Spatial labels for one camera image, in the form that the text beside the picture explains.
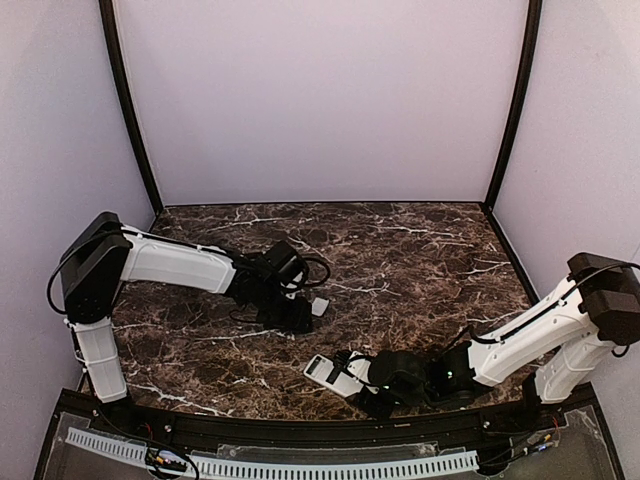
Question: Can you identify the white battery cover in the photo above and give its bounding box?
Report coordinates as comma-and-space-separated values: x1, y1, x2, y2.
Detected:
311, 297, 330, 317

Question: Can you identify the white red remote control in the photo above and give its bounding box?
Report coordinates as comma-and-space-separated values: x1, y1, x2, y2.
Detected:
303, 351, 378, 398

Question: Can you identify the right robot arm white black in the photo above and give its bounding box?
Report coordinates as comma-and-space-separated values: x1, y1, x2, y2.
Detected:
341, 252, 639, 410

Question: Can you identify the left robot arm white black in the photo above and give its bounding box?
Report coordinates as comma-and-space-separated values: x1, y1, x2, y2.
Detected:
51, 212, 328, 403

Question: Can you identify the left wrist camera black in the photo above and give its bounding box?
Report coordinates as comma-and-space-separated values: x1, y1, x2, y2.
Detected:
280, 270, 309, 300

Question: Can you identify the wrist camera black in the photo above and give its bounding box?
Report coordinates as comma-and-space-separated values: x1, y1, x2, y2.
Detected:
326, 350, 372, 386
280, 270, 309, 300

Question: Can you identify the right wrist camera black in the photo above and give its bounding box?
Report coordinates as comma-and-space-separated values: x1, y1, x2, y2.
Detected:
326, 350, 372, 386

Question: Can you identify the left camera cable black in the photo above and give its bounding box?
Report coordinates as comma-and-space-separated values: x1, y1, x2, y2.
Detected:
302, 256, 331, 289

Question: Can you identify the black front rail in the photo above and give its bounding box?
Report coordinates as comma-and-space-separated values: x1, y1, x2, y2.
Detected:
99, 389, 551, 454

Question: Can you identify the right white cable duct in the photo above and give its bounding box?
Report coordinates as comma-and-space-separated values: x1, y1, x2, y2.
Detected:
193, 451, 479, 480

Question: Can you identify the white cable duct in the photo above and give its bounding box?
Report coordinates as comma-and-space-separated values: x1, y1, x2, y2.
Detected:
65, 427, 147, 468
193, 451, 479, 480

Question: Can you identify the left white cable duct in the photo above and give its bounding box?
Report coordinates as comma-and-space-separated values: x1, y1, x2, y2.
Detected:
65, 427, 147, 468

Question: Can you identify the left black frame post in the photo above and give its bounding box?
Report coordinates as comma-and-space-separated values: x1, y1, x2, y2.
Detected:
98, 0, 164, 215

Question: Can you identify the black frame post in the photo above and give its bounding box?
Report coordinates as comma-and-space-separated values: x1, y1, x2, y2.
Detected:
483, 0, 543, 213
98, 0, 164, 215

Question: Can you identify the right black frame post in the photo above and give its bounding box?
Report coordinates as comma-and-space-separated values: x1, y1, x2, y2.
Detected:
483, 0, 543, 213

